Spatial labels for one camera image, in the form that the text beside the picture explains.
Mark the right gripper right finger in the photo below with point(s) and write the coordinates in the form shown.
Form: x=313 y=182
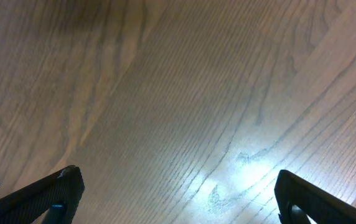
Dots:
x=299 y=201

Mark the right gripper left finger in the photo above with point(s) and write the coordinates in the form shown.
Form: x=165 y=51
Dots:
x=56 y=195

